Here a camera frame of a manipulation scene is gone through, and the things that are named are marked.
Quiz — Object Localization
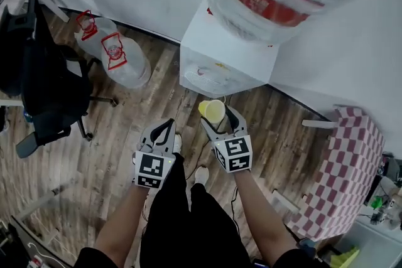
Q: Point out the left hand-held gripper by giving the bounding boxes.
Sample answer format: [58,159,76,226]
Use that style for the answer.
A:
[133,118,177,190]

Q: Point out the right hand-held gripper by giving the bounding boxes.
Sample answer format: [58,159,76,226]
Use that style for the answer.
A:
[200,105,254,174]

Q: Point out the yellow plastic cup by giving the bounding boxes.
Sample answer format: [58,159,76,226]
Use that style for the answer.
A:
[198,99,227,124]

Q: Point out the white water dispenser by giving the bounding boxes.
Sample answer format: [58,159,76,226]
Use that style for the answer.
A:
[179,0,281,99]

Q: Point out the person's right forearm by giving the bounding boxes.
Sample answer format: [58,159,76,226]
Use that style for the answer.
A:
[233,169,298,262]

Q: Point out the person's left forearm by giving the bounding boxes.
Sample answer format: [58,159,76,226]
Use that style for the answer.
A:
[93,184,151,263]

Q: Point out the empty clear water jug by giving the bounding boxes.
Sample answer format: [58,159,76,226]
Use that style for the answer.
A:
[99,31,153,90]
[73,9,121,56]

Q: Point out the person's left white shoe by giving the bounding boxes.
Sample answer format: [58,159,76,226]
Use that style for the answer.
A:
[172,134,183,155]

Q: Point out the person's white shoe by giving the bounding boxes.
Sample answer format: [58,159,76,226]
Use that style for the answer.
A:
[172,134,183,155]
[194,166,210,186]

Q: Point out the person's right white shoe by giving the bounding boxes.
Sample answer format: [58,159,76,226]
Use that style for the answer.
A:
[194,166,210,186]

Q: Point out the person's black trousers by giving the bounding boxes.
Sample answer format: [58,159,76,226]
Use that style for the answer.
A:
[139,152,253,268]

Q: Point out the black office chair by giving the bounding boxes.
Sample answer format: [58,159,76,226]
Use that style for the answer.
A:
[0,0,119,160]

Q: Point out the pink checkered tablecloth table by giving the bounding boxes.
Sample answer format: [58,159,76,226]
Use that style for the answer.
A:
[283,105,386,243]

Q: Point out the white table leg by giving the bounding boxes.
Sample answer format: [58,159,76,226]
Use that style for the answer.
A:
[14,187,61,221]

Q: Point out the green plastic object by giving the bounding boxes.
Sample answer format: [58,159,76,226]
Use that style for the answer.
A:
[369,195,384,210]

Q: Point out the yellow cloth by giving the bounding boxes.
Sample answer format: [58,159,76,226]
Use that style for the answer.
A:
[330,245,361,268]

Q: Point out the black floor cable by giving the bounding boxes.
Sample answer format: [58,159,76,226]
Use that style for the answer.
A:
[230,185,242,238]

